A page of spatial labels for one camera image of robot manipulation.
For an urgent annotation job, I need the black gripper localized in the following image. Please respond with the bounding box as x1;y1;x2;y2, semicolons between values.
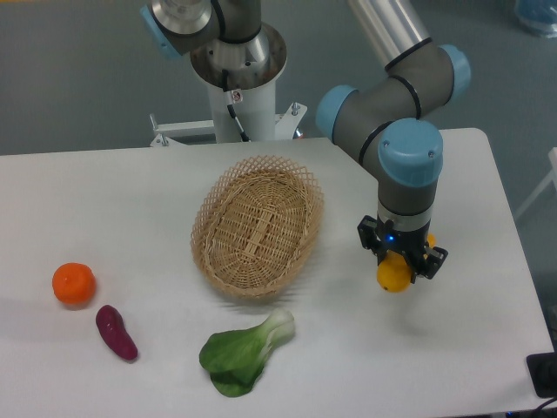
357;215;448;284

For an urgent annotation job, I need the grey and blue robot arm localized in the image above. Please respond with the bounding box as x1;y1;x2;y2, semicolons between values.
140;1;471;285

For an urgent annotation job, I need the woven wicker basket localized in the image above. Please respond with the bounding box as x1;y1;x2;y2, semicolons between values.
191;155;324;299

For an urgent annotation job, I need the black device at table edge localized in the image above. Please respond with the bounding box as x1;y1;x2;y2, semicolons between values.
526;352;556;398

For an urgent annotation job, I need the green bok choy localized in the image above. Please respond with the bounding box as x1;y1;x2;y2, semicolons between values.
198;308;295;398

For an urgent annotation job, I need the blue plastic bag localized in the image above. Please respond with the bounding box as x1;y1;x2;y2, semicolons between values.
514;0;556;38

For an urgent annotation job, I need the purple sweet potato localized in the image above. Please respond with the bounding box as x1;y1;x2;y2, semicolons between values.
96;305;138;361

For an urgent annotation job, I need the orange tangerine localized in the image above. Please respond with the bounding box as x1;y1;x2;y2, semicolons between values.
51;262;97;305

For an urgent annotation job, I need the white frame at right edge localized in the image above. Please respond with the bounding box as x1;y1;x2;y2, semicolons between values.
513;147;556;222

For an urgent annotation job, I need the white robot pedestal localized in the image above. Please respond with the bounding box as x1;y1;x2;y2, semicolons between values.
149;21;308;148

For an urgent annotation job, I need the black cable on pedestal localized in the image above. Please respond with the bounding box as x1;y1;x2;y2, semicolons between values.
220;68;251;143

